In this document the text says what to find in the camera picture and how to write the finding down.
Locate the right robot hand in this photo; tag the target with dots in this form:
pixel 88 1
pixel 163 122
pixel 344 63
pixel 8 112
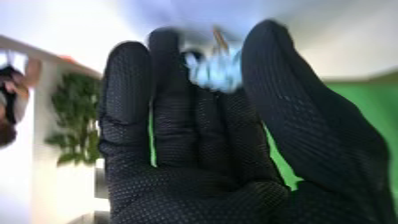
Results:
pixel 202 160

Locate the green plant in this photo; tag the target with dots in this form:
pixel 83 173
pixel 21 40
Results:
pixel 78 110

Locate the person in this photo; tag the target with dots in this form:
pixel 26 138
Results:
pixel 12 90

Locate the pale blue flower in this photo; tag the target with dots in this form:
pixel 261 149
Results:
pixel 216 73

